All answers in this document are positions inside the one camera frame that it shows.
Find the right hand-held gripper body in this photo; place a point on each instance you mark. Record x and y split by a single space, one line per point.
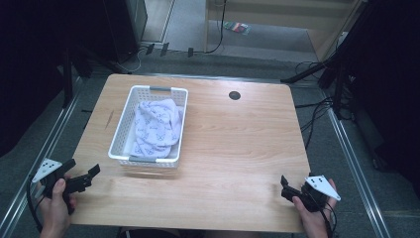
318 186

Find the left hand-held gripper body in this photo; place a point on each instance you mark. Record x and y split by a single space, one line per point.
47 169

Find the white plastic basket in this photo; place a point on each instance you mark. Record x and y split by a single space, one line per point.
124 139

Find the white patterned cloth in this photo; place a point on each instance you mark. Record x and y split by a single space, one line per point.
157 127

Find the person's right hand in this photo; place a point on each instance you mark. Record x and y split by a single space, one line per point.
315 223

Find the person's left hand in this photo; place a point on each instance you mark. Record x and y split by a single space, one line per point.
54 214

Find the black round table grommet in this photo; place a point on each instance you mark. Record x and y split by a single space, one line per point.
234 95

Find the dark curtain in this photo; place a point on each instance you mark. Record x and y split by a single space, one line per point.
29 66

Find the black metal stand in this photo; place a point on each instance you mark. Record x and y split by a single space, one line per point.
336 62

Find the black cabinet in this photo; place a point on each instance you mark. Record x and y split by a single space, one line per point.
122 26

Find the colourful packet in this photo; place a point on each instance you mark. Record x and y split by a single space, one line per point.
237 27

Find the light wooden shelf unit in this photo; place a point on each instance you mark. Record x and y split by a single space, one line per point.
284 13

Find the aluminium floor rail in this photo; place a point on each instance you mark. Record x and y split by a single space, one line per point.
356 172
43 158

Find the black upright stand post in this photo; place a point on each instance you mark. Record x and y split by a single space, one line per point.
67 79

